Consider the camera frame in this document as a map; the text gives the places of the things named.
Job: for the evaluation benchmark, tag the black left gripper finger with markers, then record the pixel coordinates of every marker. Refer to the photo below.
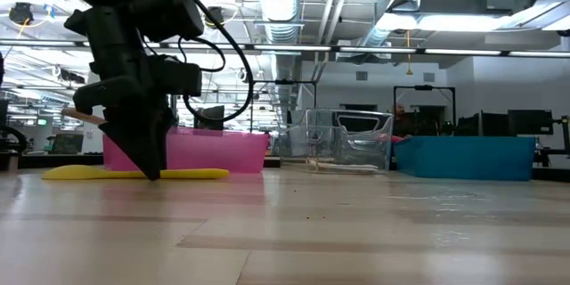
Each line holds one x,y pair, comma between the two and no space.
102,93
142,138

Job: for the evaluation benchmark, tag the yellow silicone spatula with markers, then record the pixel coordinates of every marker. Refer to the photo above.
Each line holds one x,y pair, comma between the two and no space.
196,173

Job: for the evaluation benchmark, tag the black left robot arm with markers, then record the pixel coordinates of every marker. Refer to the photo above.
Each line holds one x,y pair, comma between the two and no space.
165,9

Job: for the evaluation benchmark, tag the pink translucent plastic bin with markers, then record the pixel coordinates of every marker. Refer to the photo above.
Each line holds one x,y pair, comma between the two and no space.
214,151

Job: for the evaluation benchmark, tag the black background monitor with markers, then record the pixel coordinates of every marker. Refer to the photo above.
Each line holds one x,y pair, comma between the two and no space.
530,122
481,125
214,118

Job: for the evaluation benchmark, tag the clear plastic bin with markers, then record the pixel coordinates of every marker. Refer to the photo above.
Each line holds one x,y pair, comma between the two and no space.
347,138

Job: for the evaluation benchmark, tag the person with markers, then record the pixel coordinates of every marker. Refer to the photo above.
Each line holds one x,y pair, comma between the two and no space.
399,118

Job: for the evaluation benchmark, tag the blue plastic bin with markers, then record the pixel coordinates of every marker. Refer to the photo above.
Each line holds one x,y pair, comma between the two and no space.
463,158

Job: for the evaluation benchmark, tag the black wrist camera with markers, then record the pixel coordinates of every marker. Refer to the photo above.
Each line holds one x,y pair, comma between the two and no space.
178,75

